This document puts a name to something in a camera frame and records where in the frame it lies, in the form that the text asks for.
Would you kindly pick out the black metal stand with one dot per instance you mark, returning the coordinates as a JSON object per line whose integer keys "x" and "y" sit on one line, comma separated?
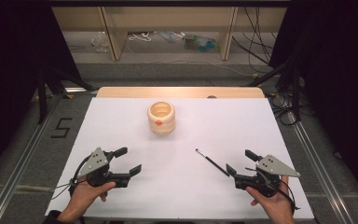
{"x": 296, "y": 93}
{"x": 42, "y": 93}

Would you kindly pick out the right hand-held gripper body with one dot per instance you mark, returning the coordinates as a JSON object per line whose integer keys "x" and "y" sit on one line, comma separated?
{"x": 273, "y": 168}

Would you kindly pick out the dark curtain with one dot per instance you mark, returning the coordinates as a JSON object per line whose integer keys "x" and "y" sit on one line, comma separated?
{"x": 9, "y": 77}
{"x": 338, "y": 77}

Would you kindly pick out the person's left hand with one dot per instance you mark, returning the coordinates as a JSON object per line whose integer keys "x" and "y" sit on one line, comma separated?
{"x": 86, "y": 196}

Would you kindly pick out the metal floor rail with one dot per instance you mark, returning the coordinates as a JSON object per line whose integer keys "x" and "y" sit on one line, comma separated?
{"x": 318, "y": 168}
{"x": 18, "y": 174}

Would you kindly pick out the thin black paint brush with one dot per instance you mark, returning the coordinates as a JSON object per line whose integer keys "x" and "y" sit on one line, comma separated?
{"x": 213, "y": 163}

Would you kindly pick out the person's right hand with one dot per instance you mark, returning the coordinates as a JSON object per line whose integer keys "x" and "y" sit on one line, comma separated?
{"x": 272, "y": 202}

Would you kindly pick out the light wooden shelf unit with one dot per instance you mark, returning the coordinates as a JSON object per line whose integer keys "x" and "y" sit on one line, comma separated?
{"x": 167, "y": 18}

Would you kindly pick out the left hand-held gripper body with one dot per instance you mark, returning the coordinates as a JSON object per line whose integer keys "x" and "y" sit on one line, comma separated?
{"x": 97, "y": 162}

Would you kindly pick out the clear bottle with green label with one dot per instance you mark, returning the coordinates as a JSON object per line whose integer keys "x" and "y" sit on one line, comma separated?
{"x": 200, "y": 43}

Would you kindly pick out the cream ribbed ceramic cup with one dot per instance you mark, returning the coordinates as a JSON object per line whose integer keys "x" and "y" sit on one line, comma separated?
{"x": 161, "y": 118}

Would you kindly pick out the white table cover sheet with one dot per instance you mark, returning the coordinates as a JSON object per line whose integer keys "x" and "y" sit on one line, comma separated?
{"x": 180, "y": 186}

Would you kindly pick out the clear plastic bag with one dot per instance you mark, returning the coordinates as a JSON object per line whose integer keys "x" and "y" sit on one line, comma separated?
{"x": 101, "y": 42}

